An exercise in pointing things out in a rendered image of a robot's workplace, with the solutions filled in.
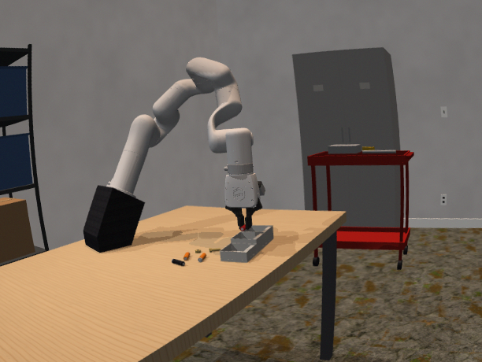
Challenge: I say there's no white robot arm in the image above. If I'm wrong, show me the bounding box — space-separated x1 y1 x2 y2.
106 57 254 198

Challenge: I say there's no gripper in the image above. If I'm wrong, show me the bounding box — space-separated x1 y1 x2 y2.
225 172 262 230

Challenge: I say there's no grey three-compartment bin rack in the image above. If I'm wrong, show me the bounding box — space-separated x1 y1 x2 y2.
220 225 274 263

